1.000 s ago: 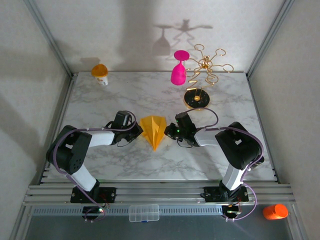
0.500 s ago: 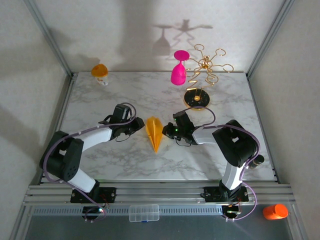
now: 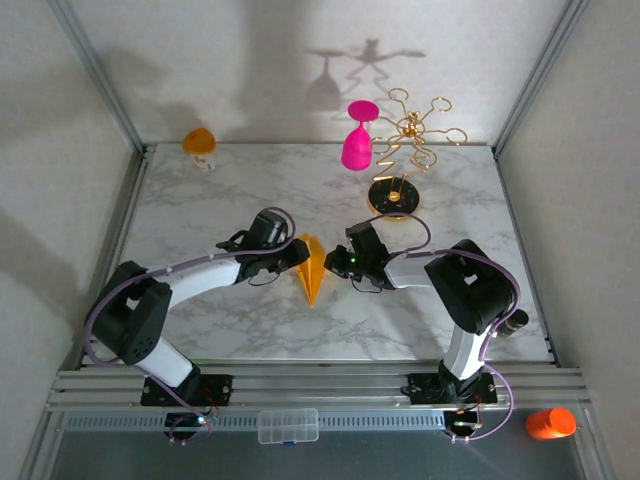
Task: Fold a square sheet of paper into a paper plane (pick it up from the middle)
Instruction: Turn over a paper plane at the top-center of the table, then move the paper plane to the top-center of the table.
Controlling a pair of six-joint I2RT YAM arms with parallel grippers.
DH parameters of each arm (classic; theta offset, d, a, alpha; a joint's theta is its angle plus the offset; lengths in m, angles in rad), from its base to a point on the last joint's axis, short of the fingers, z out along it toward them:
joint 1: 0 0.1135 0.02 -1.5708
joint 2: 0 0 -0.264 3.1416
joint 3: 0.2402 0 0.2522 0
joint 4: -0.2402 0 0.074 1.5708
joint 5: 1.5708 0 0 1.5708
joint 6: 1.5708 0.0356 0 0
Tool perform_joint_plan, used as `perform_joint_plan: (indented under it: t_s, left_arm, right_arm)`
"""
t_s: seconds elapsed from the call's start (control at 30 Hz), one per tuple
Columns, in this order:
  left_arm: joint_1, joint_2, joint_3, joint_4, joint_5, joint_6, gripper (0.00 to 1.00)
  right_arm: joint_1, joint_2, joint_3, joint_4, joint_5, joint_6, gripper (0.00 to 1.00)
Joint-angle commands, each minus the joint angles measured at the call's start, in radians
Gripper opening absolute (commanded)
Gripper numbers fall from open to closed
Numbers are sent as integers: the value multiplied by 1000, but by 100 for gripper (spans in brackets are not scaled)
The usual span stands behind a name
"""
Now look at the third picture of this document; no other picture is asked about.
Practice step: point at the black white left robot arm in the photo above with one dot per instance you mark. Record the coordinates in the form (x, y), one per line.
(135, 315)

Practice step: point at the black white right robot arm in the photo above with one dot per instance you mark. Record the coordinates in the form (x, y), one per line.
(470, 290)

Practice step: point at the pink wine glass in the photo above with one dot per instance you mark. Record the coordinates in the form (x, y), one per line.
(356, 150)

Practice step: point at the white cup with orange lid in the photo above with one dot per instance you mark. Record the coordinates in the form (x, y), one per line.
(201, 147)

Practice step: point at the black cylinder with gold bands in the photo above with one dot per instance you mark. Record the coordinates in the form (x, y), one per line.
(515, 322)

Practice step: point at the clear plastic compartment box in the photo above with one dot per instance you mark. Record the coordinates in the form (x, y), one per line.
(288, 426)

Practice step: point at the black controller box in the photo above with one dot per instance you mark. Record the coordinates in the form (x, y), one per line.
(182, 425)
(462, 425)

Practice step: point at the orange plastic cup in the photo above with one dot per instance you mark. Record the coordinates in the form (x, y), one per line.
(550, 424)

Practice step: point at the aluminium mounting rail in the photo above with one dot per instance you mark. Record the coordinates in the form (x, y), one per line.
(325, 385)

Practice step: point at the aluminium side rail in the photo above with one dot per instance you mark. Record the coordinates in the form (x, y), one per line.
(509, 200)
(125, 225)

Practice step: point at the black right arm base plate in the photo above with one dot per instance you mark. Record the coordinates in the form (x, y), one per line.
(422, 391)

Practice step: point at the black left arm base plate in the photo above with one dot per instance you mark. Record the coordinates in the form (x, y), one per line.
(220, 389)

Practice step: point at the aluminium frame post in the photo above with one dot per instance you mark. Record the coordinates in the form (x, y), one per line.
(100, 75)
(538, 75)

